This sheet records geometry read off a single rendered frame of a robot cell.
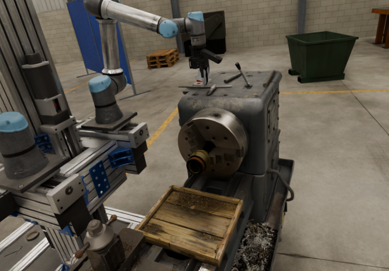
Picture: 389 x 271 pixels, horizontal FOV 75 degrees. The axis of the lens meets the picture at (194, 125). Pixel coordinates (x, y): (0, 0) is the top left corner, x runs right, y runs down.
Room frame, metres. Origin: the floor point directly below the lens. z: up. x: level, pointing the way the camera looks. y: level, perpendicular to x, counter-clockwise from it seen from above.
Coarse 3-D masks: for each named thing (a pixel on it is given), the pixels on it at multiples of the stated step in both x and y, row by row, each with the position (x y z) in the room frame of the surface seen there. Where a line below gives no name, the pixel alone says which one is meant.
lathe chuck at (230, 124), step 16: (208, 112) 1.04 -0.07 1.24; (208, 128) 0.98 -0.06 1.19; (224, 128) 0.94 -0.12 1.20; (240, 128) 0.99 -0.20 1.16; (208, 144) 1.08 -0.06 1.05; (224, 144) 0.95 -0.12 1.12; (240, 144) 0.92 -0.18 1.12; (224, 160) 0.95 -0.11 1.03; (240, 160) 0.91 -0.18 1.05; (208, 176) 0.99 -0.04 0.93; (224, 176) 0.95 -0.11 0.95
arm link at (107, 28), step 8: (112, 0) 1.41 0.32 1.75; (96, 16) 1.42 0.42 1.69; (104, 24) 1.41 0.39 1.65; (112, 24) 1.43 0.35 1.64; (104, 32) 1.42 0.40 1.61; (112, 32) 1.43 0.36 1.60; (104, 40) 1.42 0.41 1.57; (112, 40) 1.43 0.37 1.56; (104, 48) 1.42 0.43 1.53; (112, 48) 1.43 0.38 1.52; (104, 56) 1.43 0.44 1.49; (112, 56) 1.43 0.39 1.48; (104, 64) 1.44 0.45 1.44; (112, 64) 1.43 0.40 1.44; (104, 72) 1.42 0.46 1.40; (112, 72) 1.41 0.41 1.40; (120, 72) 1.44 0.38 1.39; (120, 80) 1.44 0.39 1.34; (120, 88) 1.43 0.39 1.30
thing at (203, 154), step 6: (198, 150) 0.91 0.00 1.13; (192, 156) 0.89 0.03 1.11; (198, 156) 0.88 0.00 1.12; (204, 156) 0.89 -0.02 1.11; (192, 162) 0.90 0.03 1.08; (198, 162) 0.85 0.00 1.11; (204, 162) 0.87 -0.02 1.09; (210, 162) 0.89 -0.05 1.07; (192, 168) 0.88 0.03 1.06; (198, 168) 0.89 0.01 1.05; (204, 168) 0.87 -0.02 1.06; (198, 174) 0.85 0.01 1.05
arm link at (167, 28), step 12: (84, 0) 1.32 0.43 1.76; (96, 0) 1.27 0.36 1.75; (108, 0) 1.29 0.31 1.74; (96, 12) 1.28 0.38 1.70; (108, 12) 1.27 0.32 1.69; (120, 12) 1.25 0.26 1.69; (132, 12) 1.25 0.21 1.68; (144, 12) 1.25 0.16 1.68; (132, 24) 1.26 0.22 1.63; (144, 24) 1.23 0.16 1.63; (156, 24) 1.21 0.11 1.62; (168, 24) 1.18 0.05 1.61; (168, 36) 1.18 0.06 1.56
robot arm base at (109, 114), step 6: (114, 102) 1.32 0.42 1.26; (96, 108) 1.30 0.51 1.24; (102, 108) 1.28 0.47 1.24; (108, 108) 1.28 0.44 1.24; (114, 108) 1.30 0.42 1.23; (96, 114) 1.29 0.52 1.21; (102, 114) 1.27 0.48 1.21; (108, 114) 1.28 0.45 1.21; (114, 114) 1.29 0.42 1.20; (120, 114) 1.32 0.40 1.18; (96, 120) 1.29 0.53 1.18; (102, 120) 1.26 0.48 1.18; (108, 120) 1.26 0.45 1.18; (114, 120) 1.27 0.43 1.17
